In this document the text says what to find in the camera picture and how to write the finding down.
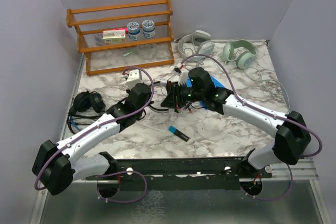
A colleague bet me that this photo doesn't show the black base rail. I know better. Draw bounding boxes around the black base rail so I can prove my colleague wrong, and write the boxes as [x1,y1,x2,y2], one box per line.
[87,157,272,191]

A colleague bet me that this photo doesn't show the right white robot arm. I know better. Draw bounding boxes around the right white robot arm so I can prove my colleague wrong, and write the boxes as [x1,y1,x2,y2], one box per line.
[161,67,311,177]

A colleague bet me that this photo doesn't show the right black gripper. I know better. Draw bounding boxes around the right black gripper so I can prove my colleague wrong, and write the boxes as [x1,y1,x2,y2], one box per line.
[161,81,205,109]

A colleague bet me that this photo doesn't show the black blue headphones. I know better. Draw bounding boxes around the black blue headphones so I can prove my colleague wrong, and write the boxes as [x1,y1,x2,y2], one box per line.
[66,91,106,134]

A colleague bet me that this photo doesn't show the blue white jar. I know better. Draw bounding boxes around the blue white jar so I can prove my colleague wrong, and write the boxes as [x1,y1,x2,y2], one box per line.
[127,22,141,41]
[142,19,155,38]

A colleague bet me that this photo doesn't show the left blue white jar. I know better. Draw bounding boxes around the left blue white jar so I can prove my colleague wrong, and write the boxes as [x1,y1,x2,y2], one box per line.
[127,22,141,41]

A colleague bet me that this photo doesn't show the mint green headphones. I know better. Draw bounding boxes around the mint green headphones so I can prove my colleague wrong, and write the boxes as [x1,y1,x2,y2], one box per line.
[221,38,258,69]

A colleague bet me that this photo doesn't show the black white headphones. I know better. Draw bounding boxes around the black white headphones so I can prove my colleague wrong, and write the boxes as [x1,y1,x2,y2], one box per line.
[148,78,194,116]

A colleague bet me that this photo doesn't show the white stick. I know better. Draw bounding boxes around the white stick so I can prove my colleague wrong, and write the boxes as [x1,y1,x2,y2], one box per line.
[141,123,165,133]

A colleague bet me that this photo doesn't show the blue black highlighter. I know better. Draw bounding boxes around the blue black highlighter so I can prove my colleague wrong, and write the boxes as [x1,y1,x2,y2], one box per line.
[169,126,190,142]

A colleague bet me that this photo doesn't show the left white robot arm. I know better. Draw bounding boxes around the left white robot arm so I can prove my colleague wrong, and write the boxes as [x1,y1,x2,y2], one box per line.
[32,83,154,196]

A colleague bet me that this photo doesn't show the wooden shelf rack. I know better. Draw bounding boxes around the wooden shelf rack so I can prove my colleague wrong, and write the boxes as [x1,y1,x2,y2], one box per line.
[66,0,174,76]

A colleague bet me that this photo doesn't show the blue notebook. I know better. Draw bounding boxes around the blue notebook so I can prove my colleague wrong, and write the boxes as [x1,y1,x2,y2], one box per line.
[200,76,225,109]

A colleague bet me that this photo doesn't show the white red box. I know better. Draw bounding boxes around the white red box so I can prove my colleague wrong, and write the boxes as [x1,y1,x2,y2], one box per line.
[102,29,126,44]

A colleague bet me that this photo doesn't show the grey white headphones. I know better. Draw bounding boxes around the grey white headphones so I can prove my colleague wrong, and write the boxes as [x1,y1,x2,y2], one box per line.
[177,30,215,61]

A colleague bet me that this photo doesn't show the right blue white jar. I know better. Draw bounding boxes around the right blue white jar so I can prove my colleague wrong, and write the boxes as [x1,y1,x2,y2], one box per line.
[142,19,155,38]

